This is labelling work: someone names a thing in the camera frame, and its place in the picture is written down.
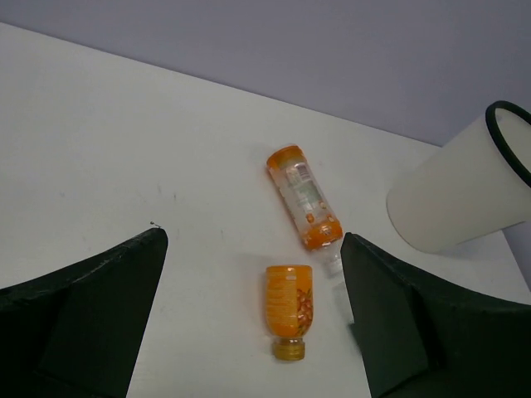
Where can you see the clear bottle orange label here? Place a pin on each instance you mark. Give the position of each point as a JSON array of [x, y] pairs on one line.
[[318, 227]]

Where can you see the small orange juice bottle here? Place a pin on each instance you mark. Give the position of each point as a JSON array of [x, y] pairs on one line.
[[289, 309]]

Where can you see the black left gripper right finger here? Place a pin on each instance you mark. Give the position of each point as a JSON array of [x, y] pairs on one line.
[[422, 336]]

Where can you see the white bin black rim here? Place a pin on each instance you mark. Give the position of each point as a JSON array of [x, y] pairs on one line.
[[477, 184]]

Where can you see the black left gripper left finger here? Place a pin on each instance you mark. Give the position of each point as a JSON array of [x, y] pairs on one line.
[[77, 331]]

